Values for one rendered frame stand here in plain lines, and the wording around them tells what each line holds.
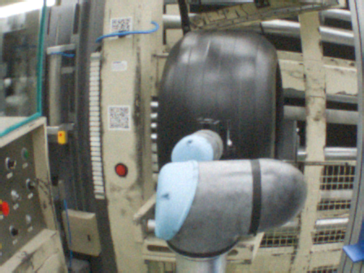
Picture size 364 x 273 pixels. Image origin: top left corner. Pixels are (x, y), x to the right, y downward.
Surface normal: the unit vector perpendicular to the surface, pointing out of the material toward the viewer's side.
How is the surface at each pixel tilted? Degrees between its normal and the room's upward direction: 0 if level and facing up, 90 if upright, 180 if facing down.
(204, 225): 103
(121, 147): 90
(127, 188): 90
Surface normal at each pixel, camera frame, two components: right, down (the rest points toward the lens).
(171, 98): -0.48, -0.18
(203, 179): 0.01, -0.58
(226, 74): -0.20, -0.43
